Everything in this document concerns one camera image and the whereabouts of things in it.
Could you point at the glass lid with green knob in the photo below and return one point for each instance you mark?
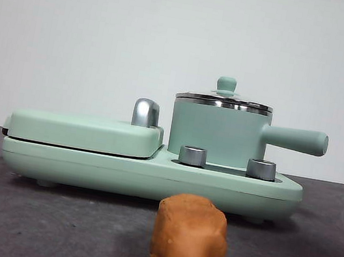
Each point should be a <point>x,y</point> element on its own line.
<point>227,83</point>

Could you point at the green breakfast machine base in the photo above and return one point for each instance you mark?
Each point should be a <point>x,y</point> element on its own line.
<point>118,172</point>

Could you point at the silver control knob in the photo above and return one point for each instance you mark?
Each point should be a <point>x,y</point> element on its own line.
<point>261,169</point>
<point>192,155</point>

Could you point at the brown potato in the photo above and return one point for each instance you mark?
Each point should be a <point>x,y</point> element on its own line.
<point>189,243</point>

